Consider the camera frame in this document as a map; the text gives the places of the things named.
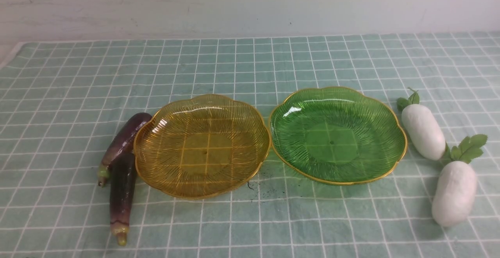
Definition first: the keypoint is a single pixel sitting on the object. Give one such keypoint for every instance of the purple eggplant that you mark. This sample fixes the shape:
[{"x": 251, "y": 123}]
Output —
[
  {"x": 122, "y": 143},
  {"x": 123, "y": 181}
]

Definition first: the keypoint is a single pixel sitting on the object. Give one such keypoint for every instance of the white radish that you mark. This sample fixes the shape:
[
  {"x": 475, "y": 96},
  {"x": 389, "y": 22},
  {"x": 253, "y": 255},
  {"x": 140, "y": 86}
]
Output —
[
  {"x": 421, "y": 126},
  {"x": 457, "y": 185}
]

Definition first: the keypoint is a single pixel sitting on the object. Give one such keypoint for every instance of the amber plastic flower plate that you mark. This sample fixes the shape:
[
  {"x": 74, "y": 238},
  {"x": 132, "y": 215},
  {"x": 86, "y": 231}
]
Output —
[{"x": 201, "y": 147}]

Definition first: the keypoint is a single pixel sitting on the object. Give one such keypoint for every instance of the green plastic flower plate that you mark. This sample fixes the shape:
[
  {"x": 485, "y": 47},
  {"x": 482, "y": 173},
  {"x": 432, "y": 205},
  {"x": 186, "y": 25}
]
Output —
[{"x": 337, "y": 136}]

